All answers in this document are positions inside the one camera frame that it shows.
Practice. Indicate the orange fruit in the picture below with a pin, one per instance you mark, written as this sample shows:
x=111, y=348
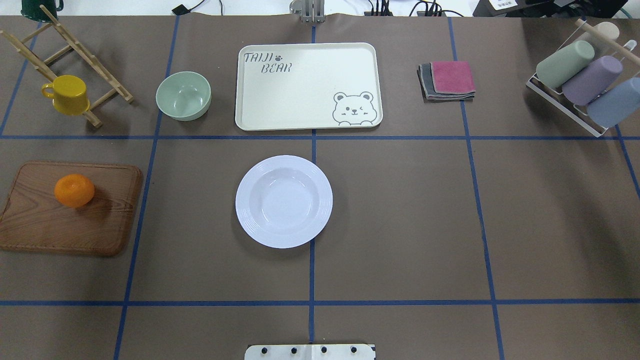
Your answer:
x=74, y=190

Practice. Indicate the cream bear tray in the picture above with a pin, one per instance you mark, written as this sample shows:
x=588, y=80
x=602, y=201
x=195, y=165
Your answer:
x=308, y=86

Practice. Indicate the white round plate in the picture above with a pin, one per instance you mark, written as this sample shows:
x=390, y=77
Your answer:
x=284, y=201

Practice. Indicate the grey folded cloth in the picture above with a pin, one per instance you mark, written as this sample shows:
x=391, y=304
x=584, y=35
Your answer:
x=425, y=77

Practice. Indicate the green bowl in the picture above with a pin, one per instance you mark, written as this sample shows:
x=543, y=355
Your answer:
x=184, y=96

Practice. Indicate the pink folded cloth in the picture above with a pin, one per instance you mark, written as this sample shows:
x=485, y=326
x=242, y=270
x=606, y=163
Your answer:
x=452, y=77

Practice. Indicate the small black sensor puck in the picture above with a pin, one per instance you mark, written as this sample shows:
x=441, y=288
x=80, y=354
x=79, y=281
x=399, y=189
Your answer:
x=181, y=10

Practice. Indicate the green tumbler cup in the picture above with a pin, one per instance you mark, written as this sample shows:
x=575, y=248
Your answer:
x=562, y=65

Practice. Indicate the yellow mug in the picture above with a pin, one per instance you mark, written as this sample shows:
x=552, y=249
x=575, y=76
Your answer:
x=68, y=94

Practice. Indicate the purple tumbler cup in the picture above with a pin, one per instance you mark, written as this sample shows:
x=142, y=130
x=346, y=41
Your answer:
x=594, y=79

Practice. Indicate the wooden cutting board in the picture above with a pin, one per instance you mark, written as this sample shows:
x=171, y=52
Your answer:
x=33, y=220

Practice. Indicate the wooden drying rack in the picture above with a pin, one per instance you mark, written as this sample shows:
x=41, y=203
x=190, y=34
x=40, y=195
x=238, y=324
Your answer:
x=72, y=44

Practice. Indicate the blue tumbler cup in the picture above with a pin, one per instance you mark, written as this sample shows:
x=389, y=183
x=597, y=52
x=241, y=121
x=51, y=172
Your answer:
x=616, y=105

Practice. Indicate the beige tumbler cup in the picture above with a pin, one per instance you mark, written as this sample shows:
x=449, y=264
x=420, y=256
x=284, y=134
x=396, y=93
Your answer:
x=609, y=30

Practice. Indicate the dark green mug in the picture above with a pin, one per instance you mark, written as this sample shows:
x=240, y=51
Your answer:
x=41, y=10

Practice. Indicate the metal clamp bracket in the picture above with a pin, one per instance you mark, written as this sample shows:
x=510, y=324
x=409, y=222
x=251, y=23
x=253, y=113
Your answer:
x=309, y=11

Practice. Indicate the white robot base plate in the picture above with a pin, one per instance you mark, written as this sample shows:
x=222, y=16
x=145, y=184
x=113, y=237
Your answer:
x=340, y=351

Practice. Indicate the white wire cup rack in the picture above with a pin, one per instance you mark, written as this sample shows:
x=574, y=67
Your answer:
x=625, y=50

